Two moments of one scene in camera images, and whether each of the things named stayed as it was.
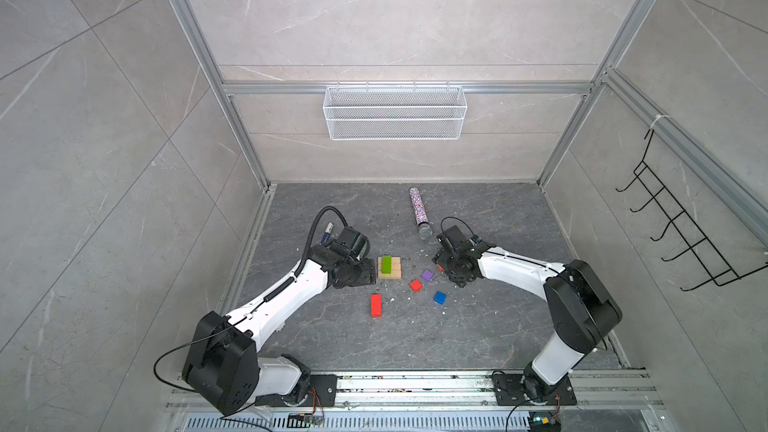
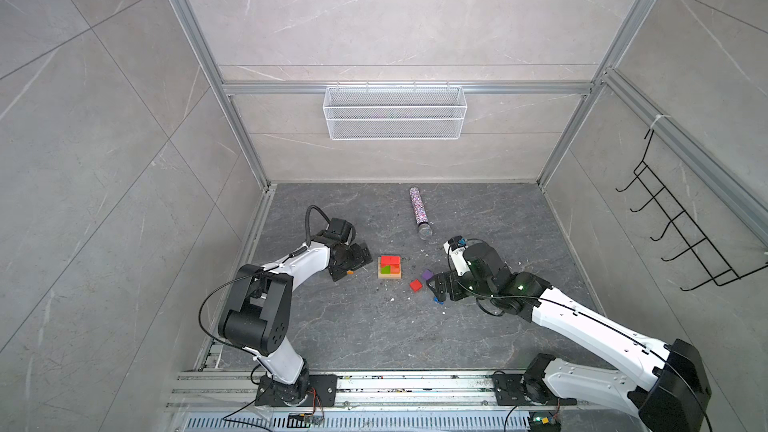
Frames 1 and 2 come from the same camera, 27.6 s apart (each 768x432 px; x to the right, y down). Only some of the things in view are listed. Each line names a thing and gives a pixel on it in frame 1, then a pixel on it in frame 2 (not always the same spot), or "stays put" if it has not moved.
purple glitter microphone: (425, 230) stays put
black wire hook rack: (718, 271) stays put
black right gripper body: (448, 265) -> (460, 286)
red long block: (376, 305) -> (390, 260)
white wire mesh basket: (395, 113) stays put
